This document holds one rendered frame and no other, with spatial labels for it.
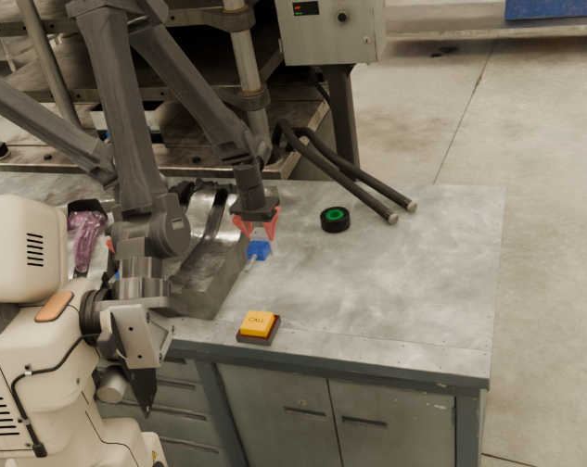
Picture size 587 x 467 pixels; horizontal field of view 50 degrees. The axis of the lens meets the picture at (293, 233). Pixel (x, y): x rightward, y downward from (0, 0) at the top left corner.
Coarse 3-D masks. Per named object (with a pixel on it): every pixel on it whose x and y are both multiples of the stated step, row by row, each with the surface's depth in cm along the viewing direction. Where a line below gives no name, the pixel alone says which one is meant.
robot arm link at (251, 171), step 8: (248, 160) 134; (256, 160) 134; (240, 168) 133; (248, 168) 132; (256, 168) 133; (240, 176) 133; (248, 176) 133; (256, 176) 134; (240, 184) 135; (248, 184) 134; (256, 184) 135
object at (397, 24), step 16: (384, 0) 502; (400, 16) 481; (416, 16) 476; (432, 16) 471; (448, 16) 466; (464, 16) 460; (480, 16) 455; (496, 16) 450; (400, 32) 452; (416, 32) 448; (432, 32) 444; (448, 32) 441; (464, 32) 437; (480, 32) 433; (496, 32) 430; (512, 32) 426; (368, 64) 477
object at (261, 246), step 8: (256, 232) 146; (264, 232) 145; (256, 240) 145; (264, 240) 144; (248, 248) 143; (256, 248) 142; (264, 248) 142; (272, 248) 145; (248, 256) 143; (256, 256) 142; (264, 256) 142; (248, 264) 139
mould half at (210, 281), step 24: (168, 192) 172; (264, 192) 179; (192, 216) 165; (192, 240) 160; (216, 240) 159; (240, 240) 159; (168, 264) 152; (216, 264) 150; (240, 264) 160; (192, 288) 143; (216, 288) 147; (192, 312) 147; (216, 312) 148
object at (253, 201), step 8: (240, 192) 136; (248, 192) 135; (256, 192) 136; (240, 200) 138; (248, 200) 136; (256, 200) 137; (264, 200) 138; (272, 200) 140; (232, 208) 140; (240, 208) 139; (248, 208) 138; (256, 208) 138; (264, 208) 137; (272, 208) 137
